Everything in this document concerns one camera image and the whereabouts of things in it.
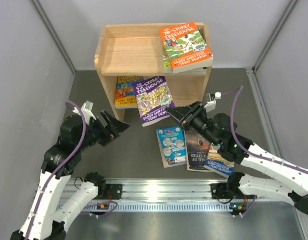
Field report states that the wooden two-tier shelf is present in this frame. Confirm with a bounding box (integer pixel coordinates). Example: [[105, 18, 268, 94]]
[[94, 23, 212, 121]]

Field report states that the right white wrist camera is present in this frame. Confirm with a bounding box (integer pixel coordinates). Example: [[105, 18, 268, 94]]
[[204, 92, 222, 113]]

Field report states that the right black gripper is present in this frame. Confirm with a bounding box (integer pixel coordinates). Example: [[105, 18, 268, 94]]
[[165, 100, 220, 147]]

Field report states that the dark tale of cities book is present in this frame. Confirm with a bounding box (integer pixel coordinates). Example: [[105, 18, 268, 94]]
[[184, 128, 211, 172]]

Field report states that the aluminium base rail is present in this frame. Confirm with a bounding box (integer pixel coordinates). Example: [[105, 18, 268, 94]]
[[56, 177, 295, 213]]

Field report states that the green 65-storey treehouse book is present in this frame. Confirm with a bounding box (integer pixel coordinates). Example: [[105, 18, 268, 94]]
[[162, 45, 173, 74]]

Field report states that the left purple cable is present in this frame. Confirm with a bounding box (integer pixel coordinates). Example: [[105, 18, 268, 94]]
[[23, 100, 119, 240]]

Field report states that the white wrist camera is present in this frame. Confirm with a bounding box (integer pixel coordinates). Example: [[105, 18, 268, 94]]
[[80, 101, 97, 126], [204, 92, 222, 113]]

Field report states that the yellow 13-storey treehouse book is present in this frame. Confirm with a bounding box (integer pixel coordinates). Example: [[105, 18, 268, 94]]
[[114, 76, 144, 109]]

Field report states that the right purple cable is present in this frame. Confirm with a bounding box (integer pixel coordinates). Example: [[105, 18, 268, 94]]
[[218, 85, 308, 218]]

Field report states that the purple 52-storey treehouse book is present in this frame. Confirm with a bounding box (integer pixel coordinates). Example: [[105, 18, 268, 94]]
[[133, 76, 175, 127]]

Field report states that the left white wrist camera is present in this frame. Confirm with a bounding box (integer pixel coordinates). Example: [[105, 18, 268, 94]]
[[80, 101, 97, 126]]

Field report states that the green coin cover book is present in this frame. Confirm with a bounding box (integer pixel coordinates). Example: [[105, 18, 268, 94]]
[[164, 67, 209, 75]]

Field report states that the light blue comic book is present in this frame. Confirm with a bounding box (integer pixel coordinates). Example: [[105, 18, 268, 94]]
[[156, 126, 187, 168]]

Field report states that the blue 91-storey treehouse book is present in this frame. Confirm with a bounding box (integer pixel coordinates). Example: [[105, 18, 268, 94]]
[[203, 144, 235, 179]]

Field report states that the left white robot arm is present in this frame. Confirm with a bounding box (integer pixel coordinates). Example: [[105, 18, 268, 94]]
[[11, 108, 131, 240]]

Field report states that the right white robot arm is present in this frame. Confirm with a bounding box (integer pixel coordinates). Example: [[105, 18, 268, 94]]
[[166, 101, 308, 215]]

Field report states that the orange 78-storey treehouse book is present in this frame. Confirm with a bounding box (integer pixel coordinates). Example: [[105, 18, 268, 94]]
[[159, 22, 214, 74]]

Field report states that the purple cable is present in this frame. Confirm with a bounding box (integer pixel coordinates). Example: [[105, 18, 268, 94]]
[[23, 100, 119, 240], [218, 85, 308, 218]]

